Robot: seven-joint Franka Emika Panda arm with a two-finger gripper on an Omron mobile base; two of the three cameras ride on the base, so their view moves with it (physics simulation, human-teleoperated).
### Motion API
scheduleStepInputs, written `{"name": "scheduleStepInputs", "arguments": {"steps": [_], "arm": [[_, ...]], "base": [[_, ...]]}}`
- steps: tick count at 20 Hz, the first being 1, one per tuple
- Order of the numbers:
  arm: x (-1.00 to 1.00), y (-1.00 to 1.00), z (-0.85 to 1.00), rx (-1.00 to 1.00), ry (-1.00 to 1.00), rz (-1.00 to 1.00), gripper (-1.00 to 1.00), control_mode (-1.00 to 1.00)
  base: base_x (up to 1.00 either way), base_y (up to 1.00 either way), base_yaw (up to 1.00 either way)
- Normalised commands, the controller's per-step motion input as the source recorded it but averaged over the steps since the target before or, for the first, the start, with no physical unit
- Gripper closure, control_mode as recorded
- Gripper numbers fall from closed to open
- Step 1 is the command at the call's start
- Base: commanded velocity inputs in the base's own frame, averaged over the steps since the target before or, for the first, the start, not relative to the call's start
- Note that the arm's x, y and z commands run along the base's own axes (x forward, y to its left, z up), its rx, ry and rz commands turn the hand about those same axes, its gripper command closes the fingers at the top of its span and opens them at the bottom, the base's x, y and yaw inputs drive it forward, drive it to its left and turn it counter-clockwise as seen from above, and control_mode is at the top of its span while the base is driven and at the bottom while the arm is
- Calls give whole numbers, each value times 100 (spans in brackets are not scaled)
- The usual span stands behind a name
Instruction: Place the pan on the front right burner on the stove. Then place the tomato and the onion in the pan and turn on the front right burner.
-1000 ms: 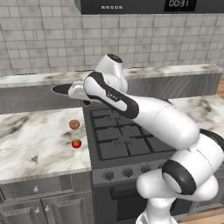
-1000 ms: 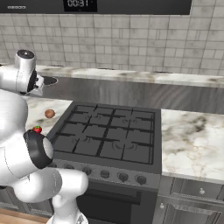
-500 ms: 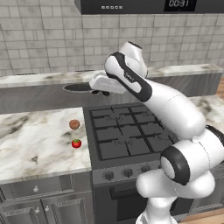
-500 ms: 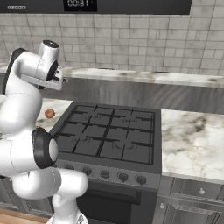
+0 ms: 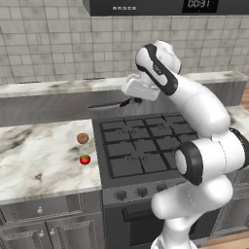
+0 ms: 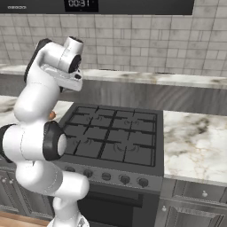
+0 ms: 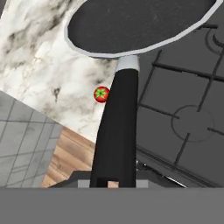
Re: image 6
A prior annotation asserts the grey cupboard door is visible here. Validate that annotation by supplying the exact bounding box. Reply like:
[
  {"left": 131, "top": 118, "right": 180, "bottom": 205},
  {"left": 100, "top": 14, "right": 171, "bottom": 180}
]
[
  {"left": 6, "top": 170, "right": 56, "bottom": 220},
  {"left": 0, "top": 169, "right": 22, "bottom": 215},
  {"left": 153, "top": 197, "right": 227, "bottom": 227}
]

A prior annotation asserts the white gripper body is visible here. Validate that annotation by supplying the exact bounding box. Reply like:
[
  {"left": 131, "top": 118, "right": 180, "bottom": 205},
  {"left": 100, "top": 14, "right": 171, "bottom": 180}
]
[{"left": 40, "top": 63, "right": 84, "bottom": 92}]

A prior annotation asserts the black gas stove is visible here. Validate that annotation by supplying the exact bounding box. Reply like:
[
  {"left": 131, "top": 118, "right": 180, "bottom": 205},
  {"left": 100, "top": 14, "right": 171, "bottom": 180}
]
[{"left": 52, "top": 103, "right": 165, "bottom": 227}]

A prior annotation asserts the grey drawer front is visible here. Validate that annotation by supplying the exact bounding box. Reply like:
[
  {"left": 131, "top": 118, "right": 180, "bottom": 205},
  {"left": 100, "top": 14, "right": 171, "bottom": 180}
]
[{"left": 173, "top": 179, "right": 227, "bottom": 206}]

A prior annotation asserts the black microwave oven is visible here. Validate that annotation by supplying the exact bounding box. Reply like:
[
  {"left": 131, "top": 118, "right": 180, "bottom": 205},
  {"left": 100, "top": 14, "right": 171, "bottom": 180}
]
[{"left": 0, "top": 0, "right": 196, "bottom": 16}]

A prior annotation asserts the black oven door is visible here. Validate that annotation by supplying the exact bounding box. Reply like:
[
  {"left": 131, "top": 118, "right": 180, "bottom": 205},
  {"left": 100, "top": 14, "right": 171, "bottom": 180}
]
[{"left": 77, "top": 184, "right": 161, "bottom": 227}]

